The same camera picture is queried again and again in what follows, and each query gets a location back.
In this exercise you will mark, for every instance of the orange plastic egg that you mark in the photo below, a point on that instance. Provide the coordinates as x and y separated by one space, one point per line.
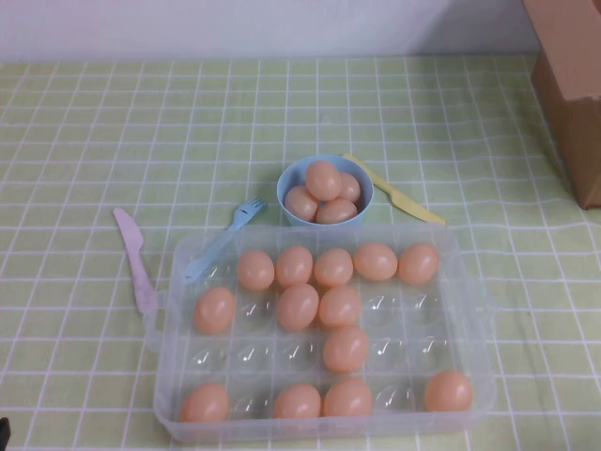
298 204
297 306
294 266
418 263
348 397
336 212
333 267
346 349
353 188
340 306
375 261
214 310
448 391
324 180
255 269
297 400
204 403

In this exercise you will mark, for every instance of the yellow plastic knife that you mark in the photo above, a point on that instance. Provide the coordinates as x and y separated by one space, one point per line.
399 199

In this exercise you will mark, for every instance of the brown cardboard box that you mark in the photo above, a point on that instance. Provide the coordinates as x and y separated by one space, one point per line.
577 141

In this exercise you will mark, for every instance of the pink plastic knife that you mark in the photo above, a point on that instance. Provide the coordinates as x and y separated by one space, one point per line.
134 253

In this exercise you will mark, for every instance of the light blue bowl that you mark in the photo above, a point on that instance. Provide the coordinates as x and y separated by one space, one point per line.
292 173

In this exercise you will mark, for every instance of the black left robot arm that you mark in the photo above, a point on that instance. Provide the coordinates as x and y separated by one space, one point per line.
4 437

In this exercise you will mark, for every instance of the clear plastic egg box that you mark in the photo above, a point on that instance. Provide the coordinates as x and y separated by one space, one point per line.
256 350

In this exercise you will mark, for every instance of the green checked tablecloth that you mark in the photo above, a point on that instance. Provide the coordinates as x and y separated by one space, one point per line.
94 141

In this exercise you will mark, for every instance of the light blue plastic fork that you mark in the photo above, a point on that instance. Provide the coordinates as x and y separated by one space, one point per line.
235 225

